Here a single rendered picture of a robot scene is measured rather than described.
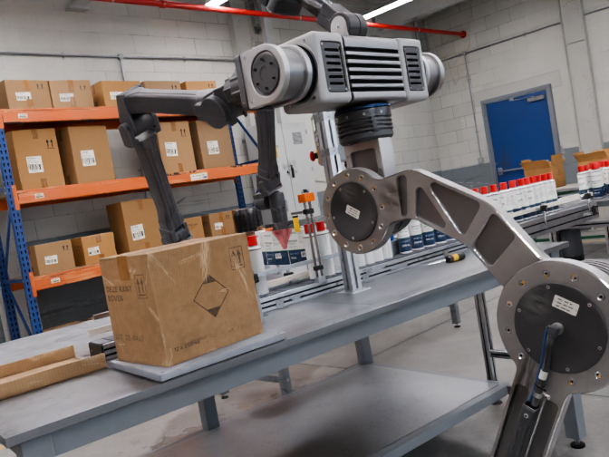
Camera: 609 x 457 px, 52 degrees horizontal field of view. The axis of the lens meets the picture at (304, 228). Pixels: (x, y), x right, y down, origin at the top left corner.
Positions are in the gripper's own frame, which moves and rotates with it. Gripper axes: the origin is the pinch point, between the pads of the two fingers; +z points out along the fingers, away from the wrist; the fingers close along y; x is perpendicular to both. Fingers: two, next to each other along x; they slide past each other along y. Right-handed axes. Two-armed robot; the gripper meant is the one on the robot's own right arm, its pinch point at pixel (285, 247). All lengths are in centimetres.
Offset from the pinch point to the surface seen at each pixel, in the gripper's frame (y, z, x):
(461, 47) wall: -720, -214, -417
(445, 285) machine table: -21, 19, 53
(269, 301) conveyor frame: 17.9, 15.8, 10.7
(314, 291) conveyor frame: -1.2, 16.7, 11.5
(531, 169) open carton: -525, -9, -213
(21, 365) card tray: 93, 17, -8
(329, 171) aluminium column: -9.4, -23.8, 20.1
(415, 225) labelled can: -62, 2, 9
